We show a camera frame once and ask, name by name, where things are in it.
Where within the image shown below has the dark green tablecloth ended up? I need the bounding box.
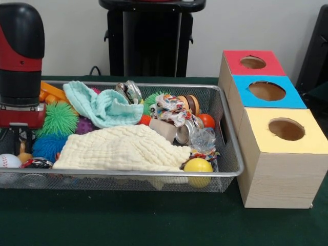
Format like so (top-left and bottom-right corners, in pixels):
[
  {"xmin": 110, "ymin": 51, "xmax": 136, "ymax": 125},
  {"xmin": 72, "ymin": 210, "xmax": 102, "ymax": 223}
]
[
  {"xmin": 0, "ymin": 75, "xmax": 328, "ymax": 246},
  {"xmin": 307, "ymin": 81, "xmax": 328, "ymax": 103}
]

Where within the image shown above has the blue spiky ball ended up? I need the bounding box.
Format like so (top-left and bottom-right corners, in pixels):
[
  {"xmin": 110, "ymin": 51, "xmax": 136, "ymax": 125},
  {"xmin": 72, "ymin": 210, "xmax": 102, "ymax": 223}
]
[{"xmin": 32, "ymin": 135, "xmax": 69, "ymax": 163}]

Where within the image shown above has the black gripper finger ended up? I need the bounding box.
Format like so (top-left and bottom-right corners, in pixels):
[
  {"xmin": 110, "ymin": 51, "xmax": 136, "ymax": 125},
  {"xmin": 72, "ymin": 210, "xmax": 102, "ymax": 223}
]
[
  {"xmin": 25, "ymin": 127, "xmax": 35, "ymax": 146},
  {"xmin": 14, "ymin": 127, "xmax": 23, "ymax": 155}
]

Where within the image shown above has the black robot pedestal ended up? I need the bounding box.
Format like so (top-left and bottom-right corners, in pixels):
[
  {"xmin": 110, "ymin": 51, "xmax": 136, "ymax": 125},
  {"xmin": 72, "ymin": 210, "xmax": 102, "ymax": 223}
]
[{"xmin": 98, "ymin": 0, "xmax": 207, "ymax": 77}]

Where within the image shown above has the mint green cloth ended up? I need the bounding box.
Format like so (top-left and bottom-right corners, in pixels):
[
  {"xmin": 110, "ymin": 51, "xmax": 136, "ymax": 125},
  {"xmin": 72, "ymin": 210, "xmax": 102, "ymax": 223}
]
[{"xmin": 63, "ymin": 80, "xmax": 144, "ymax": 129}]

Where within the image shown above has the white baseball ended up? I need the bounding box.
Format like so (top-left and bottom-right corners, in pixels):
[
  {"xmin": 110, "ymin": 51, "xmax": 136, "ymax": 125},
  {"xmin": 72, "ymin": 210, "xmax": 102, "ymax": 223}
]
[{"xmin": 0, "ymin": 153, "xmax": 23, "ymax": 169}]

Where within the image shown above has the black stand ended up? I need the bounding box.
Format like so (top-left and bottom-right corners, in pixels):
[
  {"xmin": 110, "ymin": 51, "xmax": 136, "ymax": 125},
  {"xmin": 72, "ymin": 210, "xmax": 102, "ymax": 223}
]
[{"xmin": 296, "ymin": 4, "xmax": 328, "ymax": 103}]

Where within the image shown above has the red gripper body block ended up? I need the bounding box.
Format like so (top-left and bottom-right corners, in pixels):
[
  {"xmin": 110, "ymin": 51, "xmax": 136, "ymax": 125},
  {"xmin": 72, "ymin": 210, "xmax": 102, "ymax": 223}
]
[{"xmin": 0, "ymin": 104, "xmax": 47, "ymax": 129}]

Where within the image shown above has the large green spiky ball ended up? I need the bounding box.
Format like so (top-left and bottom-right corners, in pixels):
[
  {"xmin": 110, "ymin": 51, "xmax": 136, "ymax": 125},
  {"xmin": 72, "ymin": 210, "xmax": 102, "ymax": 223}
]
[{"xmin": 35, "ymin": 101, "xmax": 79, "ymax": 138}]

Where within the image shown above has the wooden three-hole sorting box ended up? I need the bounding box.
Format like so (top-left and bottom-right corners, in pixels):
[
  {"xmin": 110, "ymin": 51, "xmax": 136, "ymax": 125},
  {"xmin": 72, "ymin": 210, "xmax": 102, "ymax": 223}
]
[{"xmin": 218, "ymin": 50, "xmax": 328, "ymax": 210}]

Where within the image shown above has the red-orange ball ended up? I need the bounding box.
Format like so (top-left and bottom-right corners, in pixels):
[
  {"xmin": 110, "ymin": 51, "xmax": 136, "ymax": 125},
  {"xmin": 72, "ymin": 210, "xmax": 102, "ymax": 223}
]
[{"xmin": 197, "ymin": 113, "xmax": 216, "ymax": 129}]

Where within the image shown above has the shallow clear mesh bin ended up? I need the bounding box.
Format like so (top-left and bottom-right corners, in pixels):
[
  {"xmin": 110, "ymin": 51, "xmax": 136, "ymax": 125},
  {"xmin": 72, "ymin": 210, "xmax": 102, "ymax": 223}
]
[{"xmin": 0, "ymin": 80, "xmax": 244, "ymax": 193}]

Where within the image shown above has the brown striped burger toy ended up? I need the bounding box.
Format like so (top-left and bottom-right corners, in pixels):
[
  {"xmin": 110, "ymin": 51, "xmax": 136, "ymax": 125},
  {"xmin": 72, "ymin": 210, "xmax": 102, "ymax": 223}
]
[{"xmin": 177, "ymin": 94, "xmax": 200, "ymax": 115}]

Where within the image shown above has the yellow ball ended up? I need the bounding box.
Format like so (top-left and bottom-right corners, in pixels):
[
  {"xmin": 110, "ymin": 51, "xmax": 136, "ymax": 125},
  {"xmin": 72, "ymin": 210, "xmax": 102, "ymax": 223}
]
[{"xmin": 183, "ymin": 157, "xmax": 214, "ymax": 188}]

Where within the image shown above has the cream muslin cloth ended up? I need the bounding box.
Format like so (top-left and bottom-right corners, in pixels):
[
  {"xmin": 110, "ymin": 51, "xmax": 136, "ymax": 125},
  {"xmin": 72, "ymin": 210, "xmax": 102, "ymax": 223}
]
[{"xmin": 52, "ymin": 125, "xmax": 192, "ymax": 172}]

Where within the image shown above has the orange plastic toy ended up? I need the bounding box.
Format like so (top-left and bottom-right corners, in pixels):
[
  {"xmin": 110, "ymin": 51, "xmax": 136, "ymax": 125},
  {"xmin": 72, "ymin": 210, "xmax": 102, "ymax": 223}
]
[{"xmin": 39, "ymin": 81, "xmax": 70, "ymax": 105}]

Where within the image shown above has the orange teddy bear toy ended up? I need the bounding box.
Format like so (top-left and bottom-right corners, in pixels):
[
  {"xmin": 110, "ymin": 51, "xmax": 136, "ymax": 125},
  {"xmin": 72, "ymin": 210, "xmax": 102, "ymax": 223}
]
[{"xmin": 17, "ymin": 142, "xmax": 34, "ymax": 164}]

